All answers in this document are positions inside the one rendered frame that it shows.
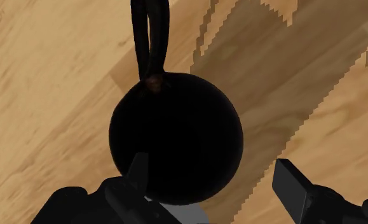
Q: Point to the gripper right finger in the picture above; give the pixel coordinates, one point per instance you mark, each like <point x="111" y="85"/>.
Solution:
<point x="298" y="195"/>

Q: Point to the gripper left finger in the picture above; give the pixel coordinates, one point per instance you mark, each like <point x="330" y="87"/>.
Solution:
<point x="121" y="198"/>

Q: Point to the black round ball with loop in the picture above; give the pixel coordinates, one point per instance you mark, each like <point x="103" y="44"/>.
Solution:
<point x="176" y="136"/>

